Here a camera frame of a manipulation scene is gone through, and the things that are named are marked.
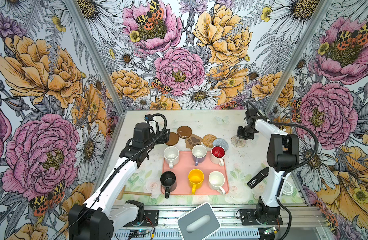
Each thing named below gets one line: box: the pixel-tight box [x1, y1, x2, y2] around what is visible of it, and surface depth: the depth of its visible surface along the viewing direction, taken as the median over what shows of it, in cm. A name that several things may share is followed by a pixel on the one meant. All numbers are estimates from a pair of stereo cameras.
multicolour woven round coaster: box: [230, 136, 247, 148], surface depth 104 cm
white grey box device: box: [177, 202, 221, 240], surface depth 71 cm
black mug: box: [160, 171, 177, 199], surface depth 81 cm
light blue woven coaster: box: [212, 138, 229, 152], surface depth 104 cm
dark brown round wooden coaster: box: [177, 125, 192, 139], surface depth 111 cm
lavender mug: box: [192, 144, 207, 167], surface depth 92 cm
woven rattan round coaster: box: [202, 134, 217, 148], surface depth 107 cm
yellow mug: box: [188, 168, 205, 195], surface depth 81 cm
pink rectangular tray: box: [161, 150, 229, 199], surface depth 87 cm
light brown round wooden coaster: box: [165, 132, 179, 146], surface depth 107 cm
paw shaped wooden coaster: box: [185, 134, 203, 150], surface depth 106 cm
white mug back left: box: [163, 146, 180, 169], surface depth 90 cm
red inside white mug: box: [210, 145, 226, 167], surface depth 91 cm
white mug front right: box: [208, 171, 226, 195], surface depth 81 cm
